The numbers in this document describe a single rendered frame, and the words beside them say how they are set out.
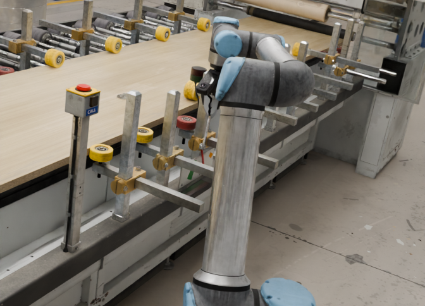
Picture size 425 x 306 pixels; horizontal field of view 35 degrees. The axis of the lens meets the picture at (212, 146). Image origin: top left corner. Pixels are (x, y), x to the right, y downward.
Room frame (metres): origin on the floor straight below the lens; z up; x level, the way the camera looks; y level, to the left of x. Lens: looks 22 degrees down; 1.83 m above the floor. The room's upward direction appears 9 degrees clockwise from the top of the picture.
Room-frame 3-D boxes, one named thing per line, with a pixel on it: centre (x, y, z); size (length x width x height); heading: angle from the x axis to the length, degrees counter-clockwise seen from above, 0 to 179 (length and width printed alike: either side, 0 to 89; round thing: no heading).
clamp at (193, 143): (2.50, 0.05, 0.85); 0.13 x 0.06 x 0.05; 154
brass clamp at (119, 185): (2.04, 0.26, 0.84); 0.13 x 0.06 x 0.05; 154
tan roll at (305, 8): (4.83, -0.47, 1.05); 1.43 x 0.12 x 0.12; 64
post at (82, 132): (1.79, 0.39, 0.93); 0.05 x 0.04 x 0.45; 154
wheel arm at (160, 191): (2.03, 0.20, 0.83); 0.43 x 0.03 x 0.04; 64
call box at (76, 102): (1.79, 0.38, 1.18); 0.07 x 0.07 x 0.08; 64
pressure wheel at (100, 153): (2.12, 0.38, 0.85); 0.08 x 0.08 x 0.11
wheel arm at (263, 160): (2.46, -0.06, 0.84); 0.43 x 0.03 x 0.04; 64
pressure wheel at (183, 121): (2.55, 0.12, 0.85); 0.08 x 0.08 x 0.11
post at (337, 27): (3.83, -0.59, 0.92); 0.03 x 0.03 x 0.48; 64
